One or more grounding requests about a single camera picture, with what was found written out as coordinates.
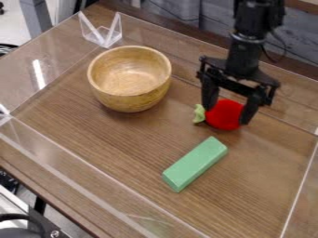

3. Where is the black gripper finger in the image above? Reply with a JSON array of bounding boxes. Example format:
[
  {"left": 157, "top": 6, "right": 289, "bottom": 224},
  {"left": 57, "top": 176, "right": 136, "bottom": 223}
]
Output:
[
  {"left": 201, "top": 77, "right": 220, "bottom": 111},
  {"left": 239, "top": 92, "right": 264, "bottom": 125}
]

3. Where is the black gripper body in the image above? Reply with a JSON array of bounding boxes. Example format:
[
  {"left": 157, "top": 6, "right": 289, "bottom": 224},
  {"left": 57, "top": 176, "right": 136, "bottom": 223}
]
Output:
[{"left": 196, "top": 56, "right": 280, "bottom": 106}]

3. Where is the red plush fruit green leaf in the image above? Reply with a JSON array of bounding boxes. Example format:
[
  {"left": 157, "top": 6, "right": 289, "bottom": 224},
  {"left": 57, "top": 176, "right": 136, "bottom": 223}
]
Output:
[{"left": 192, "top": 99, "right": 243, "bottom": 130}]

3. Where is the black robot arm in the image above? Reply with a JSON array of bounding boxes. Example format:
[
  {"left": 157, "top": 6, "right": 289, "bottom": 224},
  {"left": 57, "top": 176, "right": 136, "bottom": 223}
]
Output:
[{"left": 193, "top": 0, "right": 285, "bottom": 130}]

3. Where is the wooden bowl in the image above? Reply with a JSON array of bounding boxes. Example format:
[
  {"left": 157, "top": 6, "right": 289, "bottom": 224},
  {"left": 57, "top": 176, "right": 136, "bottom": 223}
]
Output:
[{"left": 86, "top": 46, "right": 171, "bottom": 112}]

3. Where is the green rectangular block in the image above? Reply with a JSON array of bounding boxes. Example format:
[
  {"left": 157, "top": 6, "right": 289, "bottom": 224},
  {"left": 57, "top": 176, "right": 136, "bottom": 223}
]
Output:
[{"left": 161, "top": 137, "right": 228, "bottom": 192}]

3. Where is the clear acrylic tray enclosure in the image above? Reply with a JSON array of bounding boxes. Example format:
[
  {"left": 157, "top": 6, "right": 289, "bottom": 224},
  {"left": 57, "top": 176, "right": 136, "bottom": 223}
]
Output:
[{"left": 0, "top": 17, "right": 318, "bottom": 238}]

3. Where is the clear acrylic corner bracket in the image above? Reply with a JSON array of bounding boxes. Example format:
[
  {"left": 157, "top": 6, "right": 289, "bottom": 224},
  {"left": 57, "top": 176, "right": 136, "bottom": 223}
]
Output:
[{"left": 78, "top": 11, "right": 122, "bottom": 48}]

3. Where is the black metal base bracket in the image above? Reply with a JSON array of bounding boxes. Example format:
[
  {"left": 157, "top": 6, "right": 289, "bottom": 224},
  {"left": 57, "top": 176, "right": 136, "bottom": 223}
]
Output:
[{"left": 26, "top": 207, "right": 70, "bottom": 238}]

